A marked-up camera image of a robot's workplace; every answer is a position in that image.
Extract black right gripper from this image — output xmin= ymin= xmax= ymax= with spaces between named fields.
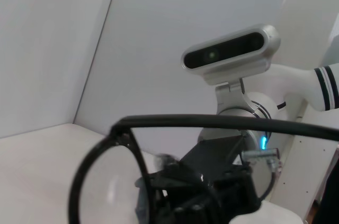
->
xmin=135 ymin=134 xmax=263 ymax=224

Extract black glasses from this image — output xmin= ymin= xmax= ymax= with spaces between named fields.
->
xmin=69 ymin=113 xmax=339 ymax=224

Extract white robot torso panel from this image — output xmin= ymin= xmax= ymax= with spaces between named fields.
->
xmin=267 ymin=128 xmax=339 ymax=210

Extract dark background object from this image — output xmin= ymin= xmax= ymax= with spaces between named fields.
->
xmin=316 ymin=144 xmax=339 ymax=224

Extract right arm connector with cable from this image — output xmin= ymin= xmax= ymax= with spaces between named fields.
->
xmin=241 ymin=149 xmax=283 ymax=201

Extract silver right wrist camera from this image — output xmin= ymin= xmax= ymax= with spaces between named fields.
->
xmin=181 ymin=24 xmax=281 ymax=86

